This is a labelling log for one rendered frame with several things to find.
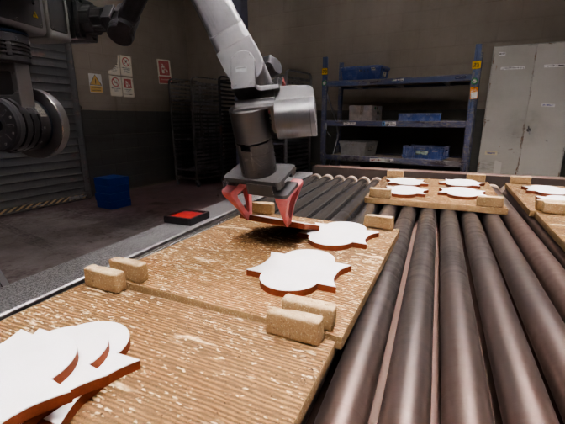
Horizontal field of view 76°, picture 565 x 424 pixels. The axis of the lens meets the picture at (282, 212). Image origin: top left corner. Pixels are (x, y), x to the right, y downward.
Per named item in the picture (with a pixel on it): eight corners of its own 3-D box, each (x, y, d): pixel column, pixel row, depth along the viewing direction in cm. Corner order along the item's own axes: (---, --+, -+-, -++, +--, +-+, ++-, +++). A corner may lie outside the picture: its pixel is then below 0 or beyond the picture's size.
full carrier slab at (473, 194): (364, 203, 102) (365, 187, 101) (383, 180, 139) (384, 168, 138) (507, 214, 89) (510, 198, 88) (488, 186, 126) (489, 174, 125)
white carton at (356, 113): (348, 122, 496) (348, 104, 490) (358, 121, 516) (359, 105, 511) (371, 122, 473) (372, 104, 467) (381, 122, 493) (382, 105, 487)
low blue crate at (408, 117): (396, 122, 447) (397, 113, 445) (399, 122, 482) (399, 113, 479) (441, 122, 430) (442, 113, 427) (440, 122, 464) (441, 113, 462)
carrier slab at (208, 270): (103, 285, 52) (102, 275, 52) (249, 216, 88) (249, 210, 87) (341, 351, 37) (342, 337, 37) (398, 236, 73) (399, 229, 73)
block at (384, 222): (362, 227, 74) (363, 214, 74) (364, 225, 76) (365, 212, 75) (393, 230, 72) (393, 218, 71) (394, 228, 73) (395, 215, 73)
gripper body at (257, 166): (245, 169, 64) (236, 129, 60) (297, 174, 60) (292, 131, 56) (224, 187, 59) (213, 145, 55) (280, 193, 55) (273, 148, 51)
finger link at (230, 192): (248, 207, 69) (239, 162, 64) (282, 212, 66) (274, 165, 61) (229, 227, 64) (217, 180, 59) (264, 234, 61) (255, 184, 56)
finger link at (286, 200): (271, 210, 67) (264, 164, 62) (308, 216, 64) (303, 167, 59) (254, 231, 62) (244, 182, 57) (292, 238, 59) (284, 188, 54)
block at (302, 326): (264, 334, 38) (264, 310, 37) (271, 325, 39) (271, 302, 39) (319, 348, 35) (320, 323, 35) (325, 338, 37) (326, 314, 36)
